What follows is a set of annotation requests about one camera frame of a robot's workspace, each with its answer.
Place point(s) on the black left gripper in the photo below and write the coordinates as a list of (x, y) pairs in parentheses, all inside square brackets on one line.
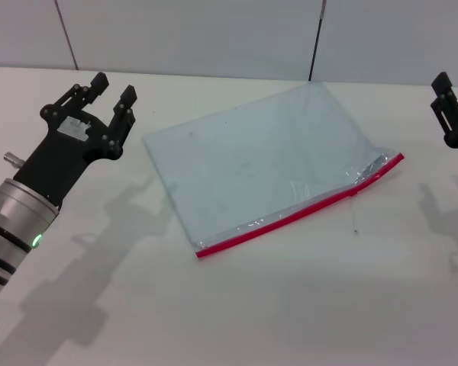
[(66, 148)]

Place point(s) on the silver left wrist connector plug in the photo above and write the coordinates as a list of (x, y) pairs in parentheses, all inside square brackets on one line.
[(13, 159)]

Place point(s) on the thin black vertical rod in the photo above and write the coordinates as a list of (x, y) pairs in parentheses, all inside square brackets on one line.
[(316, 45)]

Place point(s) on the clear document bag red zipper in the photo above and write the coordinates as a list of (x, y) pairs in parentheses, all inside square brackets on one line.
[(259, 160)]

